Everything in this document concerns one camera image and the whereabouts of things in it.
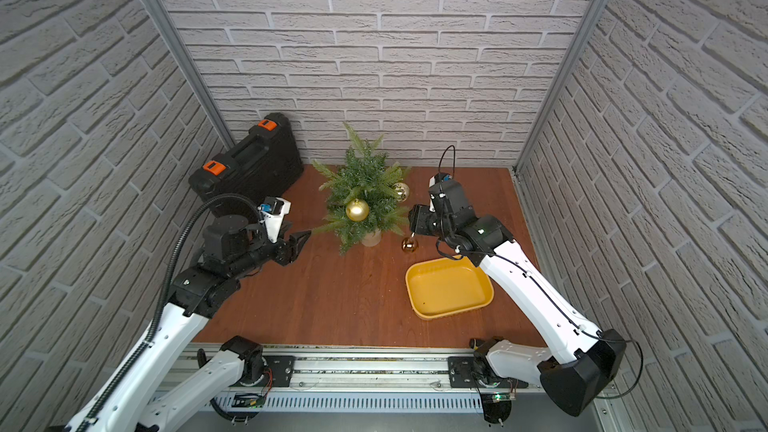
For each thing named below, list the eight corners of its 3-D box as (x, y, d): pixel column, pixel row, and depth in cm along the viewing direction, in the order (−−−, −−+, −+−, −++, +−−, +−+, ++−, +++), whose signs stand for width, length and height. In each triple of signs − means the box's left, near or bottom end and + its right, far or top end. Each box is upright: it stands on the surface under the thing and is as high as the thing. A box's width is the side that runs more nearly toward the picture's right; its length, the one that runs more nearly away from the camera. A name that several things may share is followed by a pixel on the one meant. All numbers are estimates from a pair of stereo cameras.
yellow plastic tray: (414, 326, 83) (416, 319, 78) (403, 272, 93) (404, 263, 88) (493, 311, 86) (499, 304, 81) (474, 261, 96) (478, 251, 91)
